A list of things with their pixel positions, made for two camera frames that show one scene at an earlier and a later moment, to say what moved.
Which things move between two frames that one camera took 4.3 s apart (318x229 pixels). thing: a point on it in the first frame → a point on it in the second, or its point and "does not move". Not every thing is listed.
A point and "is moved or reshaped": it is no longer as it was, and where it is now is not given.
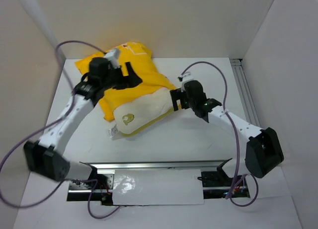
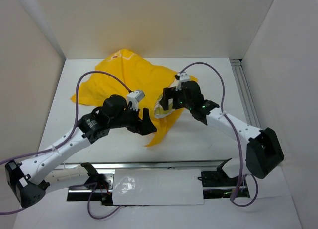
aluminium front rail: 205,164 does not move
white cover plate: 160,187 does not move
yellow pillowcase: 153,78 is moved or reshaped
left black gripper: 132,80 → 147,125
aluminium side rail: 246,98 does not move
